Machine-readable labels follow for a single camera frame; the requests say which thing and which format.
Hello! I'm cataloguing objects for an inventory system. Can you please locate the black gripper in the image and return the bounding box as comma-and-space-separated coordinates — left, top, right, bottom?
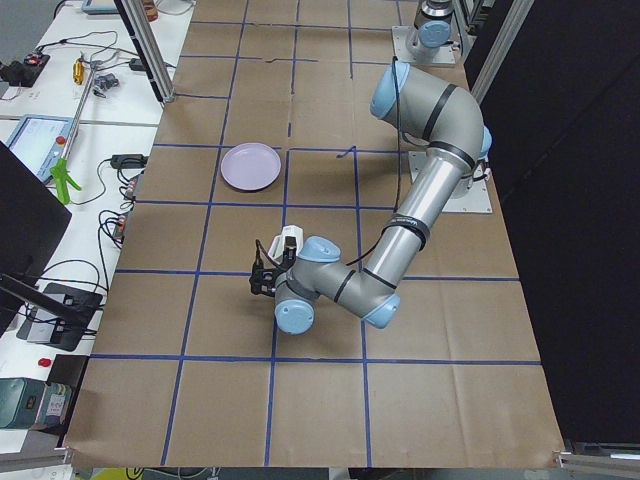
249, 252, 296, 297

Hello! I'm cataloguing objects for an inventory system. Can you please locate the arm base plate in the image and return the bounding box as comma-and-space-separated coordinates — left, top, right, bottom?
407, 149, 494, 215
391, 26, 461, 68

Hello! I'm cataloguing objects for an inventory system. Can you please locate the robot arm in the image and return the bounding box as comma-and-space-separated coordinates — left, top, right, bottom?
250, 60, 485, 335
405, 0, 454, 64

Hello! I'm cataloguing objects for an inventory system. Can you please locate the black power adapter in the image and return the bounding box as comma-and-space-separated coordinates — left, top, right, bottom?
109, 154, 148, 170

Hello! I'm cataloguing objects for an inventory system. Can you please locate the aluminium frame post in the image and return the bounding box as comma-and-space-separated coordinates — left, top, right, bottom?
114, 0, 175, 104

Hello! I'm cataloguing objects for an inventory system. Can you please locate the yellow hand tool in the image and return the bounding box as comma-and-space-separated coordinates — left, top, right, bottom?
72, 58, 85, 85

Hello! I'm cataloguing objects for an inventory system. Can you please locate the lavender plate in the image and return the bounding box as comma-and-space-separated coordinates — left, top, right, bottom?
221, 143, 281, 191

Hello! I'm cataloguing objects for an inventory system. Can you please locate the white faceted cup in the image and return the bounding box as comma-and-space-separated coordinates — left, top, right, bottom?
268, 225, 304, 263

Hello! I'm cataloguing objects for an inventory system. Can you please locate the green grabber tool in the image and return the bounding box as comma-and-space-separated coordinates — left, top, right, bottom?
50, 61, 97, 205

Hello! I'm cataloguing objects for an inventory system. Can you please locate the teach pendant tablet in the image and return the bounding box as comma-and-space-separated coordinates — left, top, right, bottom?
7, 114, 72, 184

